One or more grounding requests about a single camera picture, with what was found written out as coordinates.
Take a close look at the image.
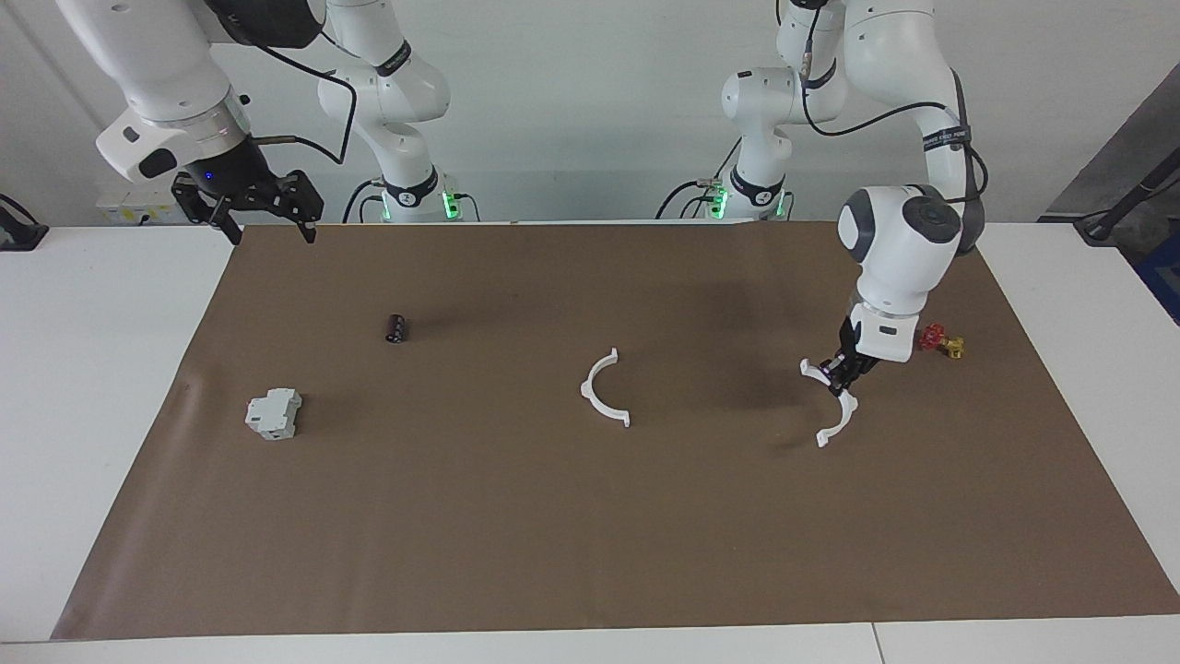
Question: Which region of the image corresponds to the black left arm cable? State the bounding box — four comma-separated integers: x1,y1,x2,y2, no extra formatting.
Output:
800,0,989,204

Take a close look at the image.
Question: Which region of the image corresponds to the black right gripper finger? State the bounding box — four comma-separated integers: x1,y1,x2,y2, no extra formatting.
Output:
172,180,242,246
277,171,325,243

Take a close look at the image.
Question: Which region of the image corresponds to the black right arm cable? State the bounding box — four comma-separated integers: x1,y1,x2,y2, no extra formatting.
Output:
235,37,359,167

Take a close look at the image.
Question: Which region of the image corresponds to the white half-ring pipe clamp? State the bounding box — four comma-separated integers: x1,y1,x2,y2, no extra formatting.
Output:
581,348,631,428
800,358,860,448

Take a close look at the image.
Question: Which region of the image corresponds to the black base cable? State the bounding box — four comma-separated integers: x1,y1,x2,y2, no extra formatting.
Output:
343,178,386,224
655,178,729,220

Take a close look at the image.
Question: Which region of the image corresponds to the brown table mat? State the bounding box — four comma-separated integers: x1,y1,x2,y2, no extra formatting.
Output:
51,221,1180,642

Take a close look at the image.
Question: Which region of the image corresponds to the grey partition panel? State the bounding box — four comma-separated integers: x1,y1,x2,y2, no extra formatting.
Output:
1046,88,1180,222

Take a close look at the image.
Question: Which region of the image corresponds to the blue box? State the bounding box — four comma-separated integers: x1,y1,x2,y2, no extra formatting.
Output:
1132,231,1180,326

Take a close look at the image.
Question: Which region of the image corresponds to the white power strip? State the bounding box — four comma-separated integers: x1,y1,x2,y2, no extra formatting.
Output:
97,189,185,225

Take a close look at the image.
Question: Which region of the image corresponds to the black clamp mount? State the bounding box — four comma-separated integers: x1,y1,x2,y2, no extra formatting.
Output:
0,194,49,252

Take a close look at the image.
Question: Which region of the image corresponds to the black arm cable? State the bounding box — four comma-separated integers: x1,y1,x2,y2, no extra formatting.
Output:
800,0,989,204
235,37,359,167

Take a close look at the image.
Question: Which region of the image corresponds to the black stand pole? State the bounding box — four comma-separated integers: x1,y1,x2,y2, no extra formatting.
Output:
1074,148,1180,245

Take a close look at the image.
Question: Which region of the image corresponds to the white circuit breaker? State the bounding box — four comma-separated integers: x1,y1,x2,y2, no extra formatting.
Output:
244,388,303,441

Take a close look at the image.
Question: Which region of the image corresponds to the red handle brass valve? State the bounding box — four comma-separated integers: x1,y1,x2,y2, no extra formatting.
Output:
919,323,966,361

